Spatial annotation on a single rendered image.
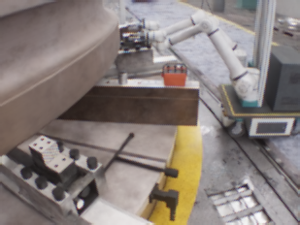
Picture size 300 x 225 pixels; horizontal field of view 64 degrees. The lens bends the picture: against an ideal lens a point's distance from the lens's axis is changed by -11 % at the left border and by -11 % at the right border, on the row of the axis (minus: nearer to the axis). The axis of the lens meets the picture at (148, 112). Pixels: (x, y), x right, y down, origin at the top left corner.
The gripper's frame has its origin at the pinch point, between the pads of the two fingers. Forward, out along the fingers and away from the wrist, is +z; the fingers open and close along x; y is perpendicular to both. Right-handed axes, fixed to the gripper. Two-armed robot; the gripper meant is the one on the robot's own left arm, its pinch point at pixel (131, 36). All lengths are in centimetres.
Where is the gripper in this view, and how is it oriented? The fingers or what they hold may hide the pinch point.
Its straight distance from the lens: 259.5
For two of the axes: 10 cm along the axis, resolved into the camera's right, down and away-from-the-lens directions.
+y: -0.4, -8.5, -5.3
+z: -10.0, 0.5, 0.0
